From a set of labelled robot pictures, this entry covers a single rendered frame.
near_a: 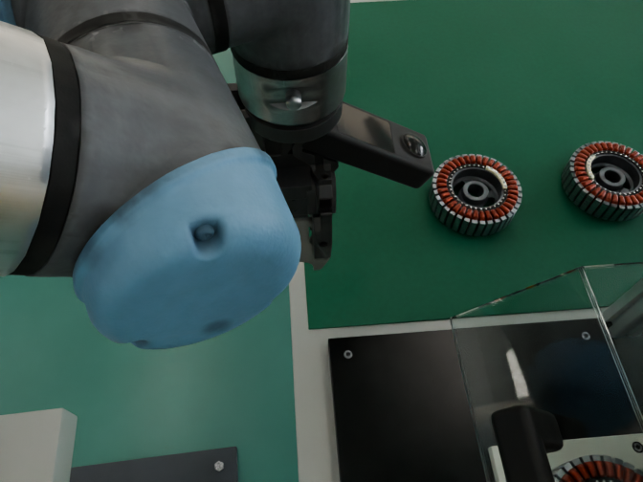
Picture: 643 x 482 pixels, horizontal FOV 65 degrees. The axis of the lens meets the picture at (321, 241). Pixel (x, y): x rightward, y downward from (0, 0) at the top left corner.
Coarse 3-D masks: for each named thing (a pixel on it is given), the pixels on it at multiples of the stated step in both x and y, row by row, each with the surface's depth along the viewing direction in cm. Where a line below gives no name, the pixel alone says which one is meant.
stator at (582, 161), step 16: (592, 144) 67; (608, 144) 68; (576, 160) 66; (592, 160) 67; (608, 160) 68; (624, 160) 67; (640, 160) 66; (576, 176) 65; (592, 176) 65; (608, 176) 68; (624, 176) 66; (640, 176) 65; (576, 192) 65; (592, 192) 64; (608, 192) 63; (624, 192) 66; (640, 192) 63; (592, 208) 64; (608, 208) 64; (624, 208) 63; (640, 208) 63
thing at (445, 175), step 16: (464, 160) 66; (480, 160) 66; (496, 160) 67; (448, 176) 65; (464, 176) 67; (480, 176) 67; (496, 176) 65; (512, 176) 65; (432, 192) 64; (448, 192) 63; (464, 192) 65; (480, 192) 66; (496, 192) 66; (512, 192) 63; (432, 208) 65; (448, 208) 62; (464, 208) 62; (480, 208) 62; (496, 208) 62; (512, 208) 62; (448, 224) 64; (464, 224) 62; (480, 224) 61; (496, 224) 62
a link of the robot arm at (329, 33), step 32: (224, 0) 24; (256, 0) 25; (288, 0) 26; (320, 0) 27; (256, 32) 27; (288, 32) 28; (320, 32) 28; (256, 64) 30; (288, 64) 29; (320, 64) 30
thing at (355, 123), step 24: (360, 120) 40; (384, 120) 42; (312, 144) 38; (336, 144) 38; (360, 144) 38; (384, 144) 40; (408, 144) 41; (360, 168) 40; (384, 168) 40; (408, 168) 41; (432, 168) 41
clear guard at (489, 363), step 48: (528, 288) 28; (576, 288) 26; (624, 288) 25; (480, 336) 29; (528, 336) 27; (576, 336) 25; (624, 336) 24; (480, 384) 28; (528, 384) 26; (576, 384) 24; (624, 384) 23; (480, 432) 27; (576, 432) 24; (624, 432) 22; (576, 480) 23; (624, 480) 22
